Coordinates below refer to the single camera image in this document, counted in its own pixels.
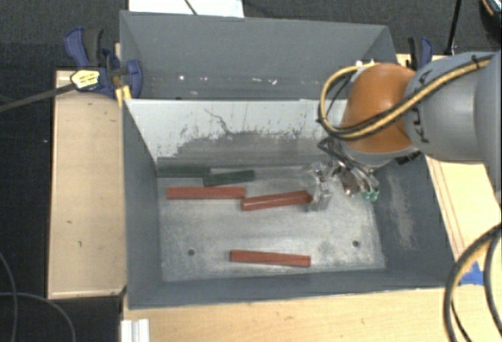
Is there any red-brown flat block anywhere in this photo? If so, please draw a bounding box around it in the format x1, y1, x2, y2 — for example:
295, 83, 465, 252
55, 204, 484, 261
239, 190, 314, 213
165, 185, 247, 201
228, 249, 312, 268

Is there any dark green flat block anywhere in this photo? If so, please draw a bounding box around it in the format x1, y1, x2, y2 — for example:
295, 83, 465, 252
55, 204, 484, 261
156, 162, 212, 178
202, 169, 256, 188

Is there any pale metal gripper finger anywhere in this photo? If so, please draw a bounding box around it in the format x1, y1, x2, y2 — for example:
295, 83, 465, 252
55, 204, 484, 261
309, 161, 333, 186
306, 181, 334, 213

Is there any grey metal bin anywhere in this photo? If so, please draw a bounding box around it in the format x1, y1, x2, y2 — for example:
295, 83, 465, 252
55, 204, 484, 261
118, 9, 458, 311

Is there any pale wood board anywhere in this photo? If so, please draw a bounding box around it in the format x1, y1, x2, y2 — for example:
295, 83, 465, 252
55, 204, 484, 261
46, 69, 129, 300

